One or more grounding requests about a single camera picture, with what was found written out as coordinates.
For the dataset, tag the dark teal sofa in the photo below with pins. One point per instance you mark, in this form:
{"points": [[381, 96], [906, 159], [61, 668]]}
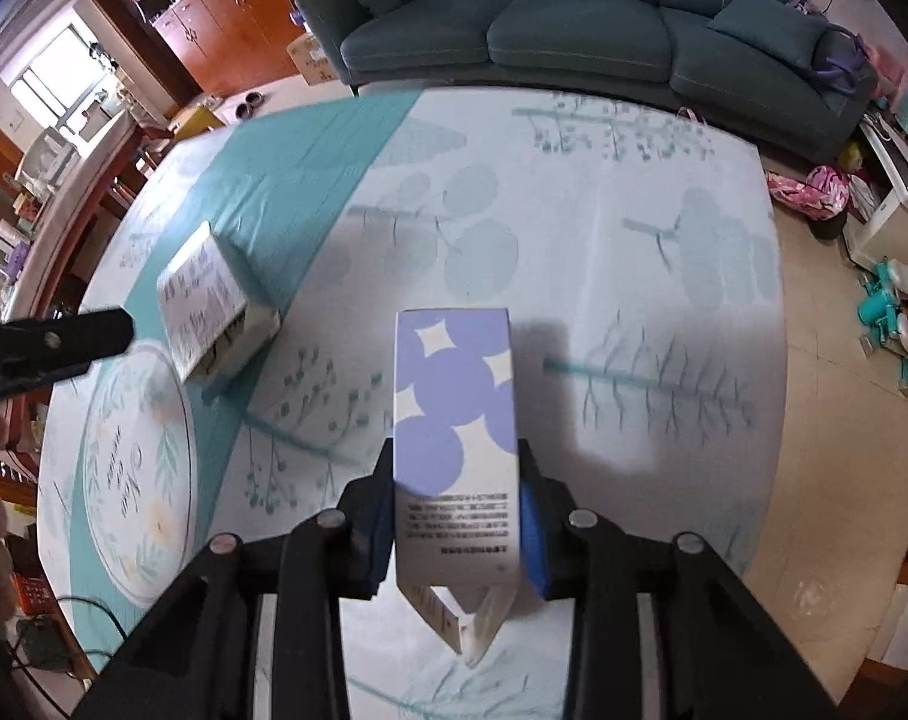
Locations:
{"points": [[574, 37]]}

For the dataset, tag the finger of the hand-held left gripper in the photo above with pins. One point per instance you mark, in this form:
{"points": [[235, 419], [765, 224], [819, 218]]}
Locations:
{"points": [[72, 337]]}

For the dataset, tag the teal stepper machine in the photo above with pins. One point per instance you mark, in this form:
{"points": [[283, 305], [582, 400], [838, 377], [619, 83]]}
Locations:
{"points": [[889, 315]]}

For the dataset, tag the cream rectangular carton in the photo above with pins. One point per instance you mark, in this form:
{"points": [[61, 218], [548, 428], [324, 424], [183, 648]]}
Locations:
{"points": [[199, 300]]}

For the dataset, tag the metal pet bowl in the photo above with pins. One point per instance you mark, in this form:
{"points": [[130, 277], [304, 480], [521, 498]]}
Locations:
{"points": [[238, 110], [257, 100]]}

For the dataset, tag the white side cabinet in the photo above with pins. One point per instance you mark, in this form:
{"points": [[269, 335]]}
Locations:
{"points": [[896, 195]]}

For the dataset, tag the purple bag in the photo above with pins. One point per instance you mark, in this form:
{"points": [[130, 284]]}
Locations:
{"points": [[844, 60]]}

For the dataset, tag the pink patterned bag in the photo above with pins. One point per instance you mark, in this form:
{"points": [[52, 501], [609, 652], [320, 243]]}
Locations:
{"points": [[810, 191]]}

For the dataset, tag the yellow plastic stool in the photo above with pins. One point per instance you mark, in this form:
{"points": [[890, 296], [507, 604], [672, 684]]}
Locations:
{"points": [[195, 120]]}

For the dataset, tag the teal white printed tablecloth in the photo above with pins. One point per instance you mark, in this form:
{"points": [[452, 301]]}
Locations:
{"points": [[574, 240]]}

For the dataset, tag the white carton with purple circles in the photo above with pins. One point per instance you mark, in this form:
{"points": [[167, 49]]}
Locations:
{"points": [[454, 405]]}

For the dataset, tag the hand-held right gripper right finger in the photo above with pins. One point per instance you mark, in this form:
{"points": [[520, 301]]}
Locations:
{"points": [[533, 547]]}

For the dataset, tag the wooden wardrobe cabinet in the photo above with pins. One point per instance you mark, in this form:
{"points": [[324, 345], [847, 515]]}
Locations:
{"points": [[214, 15]]}

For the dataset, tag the window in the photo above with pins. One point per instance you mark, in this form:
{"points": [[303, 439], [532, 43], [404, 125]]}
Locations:
{"points": [[53, 82]]}

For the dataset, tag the large dark teal cushion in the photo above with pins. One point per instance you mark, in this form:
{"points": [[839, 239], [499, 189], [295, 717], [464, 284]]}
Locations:
{"points": [[769, 30]]}

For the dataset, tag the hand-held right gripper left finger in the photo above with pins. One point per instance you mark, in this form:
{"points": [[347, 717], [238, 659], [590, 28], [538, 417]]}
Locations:
{"points": [[375, 540]]}

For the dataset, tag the red box with yellow print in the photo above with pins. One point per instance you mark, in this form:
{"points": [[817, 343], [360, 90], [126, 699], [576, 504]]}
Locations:
{"points": [[34, 591]]}

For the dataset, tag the brown cardboard box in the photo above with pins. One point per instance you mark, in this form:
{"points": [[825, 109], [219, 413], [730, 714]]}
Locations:
{"points": [[311, 60]]}

